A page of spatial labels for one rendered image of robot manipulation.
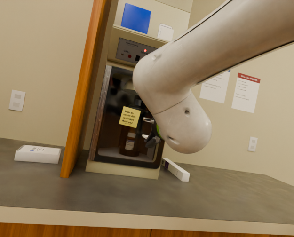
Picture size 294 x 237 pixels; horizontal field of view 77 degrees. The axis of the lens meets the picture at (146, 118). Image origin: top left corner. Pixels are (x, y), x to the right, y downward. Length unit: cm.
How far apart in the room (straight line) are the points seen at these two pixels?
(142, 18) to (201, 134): 52
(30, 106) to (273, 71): 178
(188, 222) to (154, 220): 11
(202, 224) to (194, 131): 36
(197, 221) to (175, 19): 79
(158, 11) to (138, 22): 19
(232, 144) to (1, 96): 157
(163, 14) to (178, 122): 64
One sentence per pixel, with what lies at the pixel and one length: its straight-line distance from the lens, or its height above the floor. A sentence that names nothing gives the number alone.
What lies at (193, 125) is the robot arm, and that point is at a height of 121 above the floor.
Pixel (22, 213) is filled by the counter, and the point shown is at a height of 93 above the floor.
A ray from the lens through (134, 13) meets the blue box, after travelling 77.
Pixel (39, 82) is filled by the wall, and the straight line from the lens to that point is 128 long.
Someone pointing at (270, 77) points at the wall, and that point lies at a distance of 180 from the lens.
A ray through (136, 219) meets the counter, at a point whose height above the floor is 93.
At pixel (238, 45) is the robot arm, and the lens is 29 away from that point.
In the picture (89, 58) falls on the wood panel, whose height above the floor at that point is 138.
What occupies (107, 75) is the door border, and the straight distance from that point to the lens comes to 78.
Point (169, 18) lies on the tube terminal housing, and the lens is 93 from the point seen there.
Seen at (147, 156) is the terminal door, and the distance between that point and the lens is 82.
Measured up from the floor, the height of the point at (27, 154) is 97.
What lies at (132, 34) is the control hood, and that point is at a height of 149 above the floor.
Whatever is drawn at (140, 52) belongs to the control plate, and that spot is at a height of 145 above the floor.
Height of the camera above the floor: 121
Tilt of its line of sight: level
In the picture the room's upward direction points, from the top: 11 degrees clockwise
